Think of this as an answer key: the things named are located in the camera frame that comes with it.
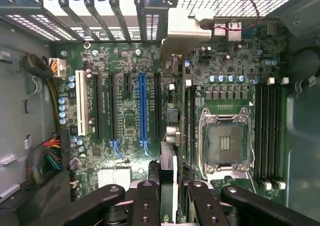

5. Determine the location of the metal socket cover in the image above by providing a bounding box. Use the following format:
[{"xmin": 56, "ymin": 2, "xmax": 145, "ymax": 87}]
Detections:
[{"xmin": 207, "ymin": 169, "xmax": 252, "ymax": 182}]

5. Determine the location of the silver finned heatsink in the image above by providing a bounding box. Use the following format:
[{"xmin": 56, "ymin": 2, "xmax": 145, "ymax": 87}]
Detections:
[{"xmin": 97, "ymin": 163, "xmax": 132, "ymax": 189}]

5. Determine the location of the CPU socket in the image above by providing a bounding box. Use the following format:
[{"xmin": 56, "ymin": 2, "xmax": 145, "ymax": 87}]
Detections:
[{"xmin": 198, "ymin": 107, "xmax": 256, "ymax": 181}]

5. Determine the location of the socket locking lever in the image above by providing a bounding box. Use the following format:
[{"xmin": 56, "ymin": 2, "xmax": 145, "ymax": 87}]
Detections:
[{"xmin": 246, "ymin": 133, "xmax": 258, "ymax": 194}]

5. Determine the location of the black RAM slot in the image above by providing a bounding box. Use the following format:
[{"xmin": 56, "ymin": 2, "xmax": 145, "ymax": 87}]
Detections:
[
  {"xmin": 268, "ymin": 84, "xmax": 279, "ymax": 183},
  {"xmin": 191, "ymin": 85, "xmax": 198, "ymax": 173},
  {"xmin": 261, "ymin": 77, "xmax": 275, "ymax": 191},
  {"xmin": 254, "ymin": 84, "xmax": 264, "ymax": 183},
  {"xmin": 274, "ymin": 77, "xmax": 290, "ymax": 191},
  {"xmin": 185, "ymin": 85, "xmax": 191, "ymax": 172}
]

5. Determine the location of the green motherboard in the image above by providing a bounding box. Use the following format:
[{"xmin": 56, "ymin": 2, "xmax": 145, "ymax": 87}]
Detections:
[{"xmin": 49, "ymin": 20, "xmax": 288, "ymax": 204}]

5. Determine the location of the blue expansion slot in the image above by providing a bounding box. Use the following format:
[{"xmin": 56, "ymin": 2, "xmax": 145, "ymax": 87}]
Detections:
[{"xmin": 138, "ymin": 72, "xmax": 148, "ymax": 141}]

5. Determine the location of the black open PC case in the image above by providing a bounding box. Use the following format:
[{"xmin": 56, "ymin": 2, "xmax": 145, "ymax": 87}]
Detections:
[{"xmin": 0, "ymin": 0, "xmax": 320, "ymax": 226}]

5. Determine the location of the white expansion slot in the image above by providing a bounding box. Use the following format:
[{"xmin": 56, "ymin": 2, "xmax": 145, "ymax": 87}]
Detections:
[{"xmin": 75, "ymin": 70, "xmax": 89, "ymax": 137}]

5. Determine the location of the short black expansion slot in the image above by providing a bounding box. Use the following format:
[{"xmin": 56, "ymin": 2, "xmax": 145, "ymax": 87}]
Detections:
[{"xmin": 123, "ymin": 73, "xmax": 133, "ymax": 93}]

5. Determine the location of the white power connector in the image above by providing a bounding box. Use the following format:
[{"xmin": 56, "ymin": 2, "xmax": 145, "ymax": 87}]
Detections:
[{"xmin": 48, "ymin": 57, "xmax": 67, "ymax": 77}]

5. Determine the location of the multicoloured power wire bundle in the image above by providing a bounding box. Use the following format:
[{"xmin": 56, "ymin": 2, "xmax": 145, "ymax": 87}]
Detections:
[{"xmin": 26, "ymin": 132, "xmax": 63, "ymax": 186}]

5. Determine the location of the black yellow sleeved wire bundle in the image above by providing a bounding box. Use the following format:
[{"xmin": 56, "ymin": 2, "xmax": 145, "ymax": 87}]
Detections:
[{"xmin": 21, "ymin": 54, "xmax": 62, "ymax": 132}]

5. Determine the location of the red and black twisted wire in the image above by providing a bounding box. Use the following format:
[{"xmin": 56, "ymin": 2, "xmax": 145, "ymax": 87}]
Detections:
[{"xmin": 202, "ymin": 0, "xmax": 261, "ymax": 34}]

